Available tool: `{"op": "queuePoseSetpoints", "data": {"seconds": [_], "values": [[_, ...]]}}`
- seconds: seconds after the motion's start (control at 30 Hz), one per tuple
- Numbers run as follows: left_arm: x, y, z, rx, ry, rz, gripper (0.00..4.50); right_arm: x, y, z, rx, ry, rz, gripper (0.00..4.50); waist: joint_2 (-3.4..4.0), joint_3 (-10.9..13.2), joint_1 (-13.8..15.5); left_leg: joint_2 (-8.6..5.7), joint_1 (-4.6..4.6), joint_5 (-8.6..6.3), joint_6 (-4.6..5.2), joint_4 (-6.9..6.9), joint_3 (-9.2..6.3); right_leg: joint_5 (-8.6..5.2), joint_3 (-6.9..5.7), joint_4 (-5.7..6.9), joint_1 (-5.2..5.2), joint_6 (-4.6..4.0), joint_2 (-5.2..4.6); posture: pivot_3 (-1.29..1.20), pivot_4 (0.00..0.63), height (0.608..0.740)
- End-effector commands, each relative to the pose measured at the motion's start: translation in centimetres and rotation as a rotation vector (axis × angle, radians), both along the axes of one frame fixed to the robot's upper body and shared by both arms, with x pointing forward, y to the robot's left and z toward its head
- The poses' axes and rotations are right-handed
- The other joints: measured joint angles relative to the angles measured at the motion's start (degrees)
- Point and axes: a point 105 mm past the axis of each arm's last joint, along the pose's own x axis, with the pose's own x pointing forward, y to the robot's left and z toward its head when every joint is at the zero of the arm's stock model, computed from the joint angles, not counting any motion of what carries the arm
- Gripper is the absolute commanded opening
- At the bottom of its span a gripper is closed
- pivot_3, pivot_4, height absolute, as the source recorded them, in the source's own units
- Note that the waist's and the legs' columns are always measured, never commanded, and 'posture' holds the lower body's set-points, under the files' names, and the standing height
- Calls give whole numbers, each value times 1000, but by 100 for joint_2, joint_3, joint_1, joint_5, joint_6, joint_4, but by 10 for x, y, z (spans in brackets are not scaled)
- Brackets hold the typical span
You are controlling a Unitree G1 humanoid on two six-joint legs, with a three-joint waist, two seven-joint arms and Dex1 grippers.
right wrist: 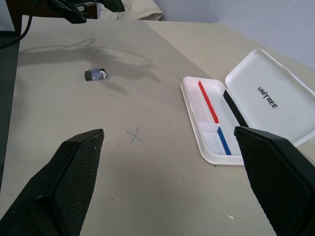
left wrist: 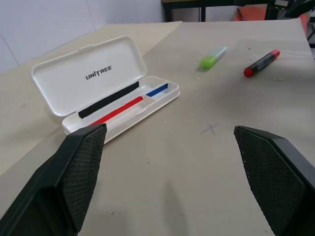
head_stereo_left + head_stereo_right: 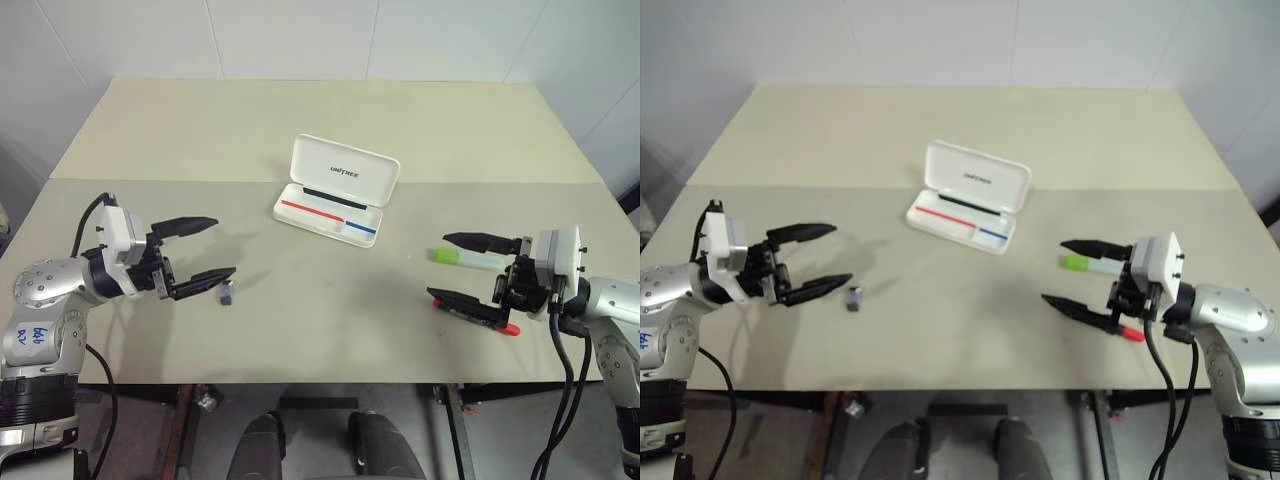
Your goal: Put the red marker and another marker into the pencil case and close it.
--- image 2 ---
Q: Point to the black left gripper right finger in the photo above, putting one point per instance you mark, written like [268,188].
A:
[275,177]

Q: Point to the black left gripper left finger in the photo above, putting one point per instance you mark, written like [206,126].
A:
[61,182]

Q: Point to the white Unitree pencil case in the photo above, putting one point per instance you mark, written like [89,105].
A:
[98,81]

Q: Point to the red pen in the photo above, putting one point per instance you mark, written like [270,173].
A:
[116,111]

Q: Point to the black pen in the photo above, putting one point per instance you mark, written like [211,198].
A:
[108,100]

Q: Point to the red capped black marker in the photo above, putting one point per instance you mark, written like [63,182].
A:
[262,63]

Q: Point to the blue pen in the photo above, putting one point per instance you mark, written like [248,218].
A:
[157,90]

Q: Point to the green highlighter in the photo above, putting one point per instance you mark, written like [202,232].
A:
[212,57]

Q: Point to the orange object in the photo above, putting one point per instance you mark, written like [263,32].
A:
[251,13]

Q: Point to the black framed table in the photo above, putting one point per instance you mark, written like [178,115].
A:
[209,7]

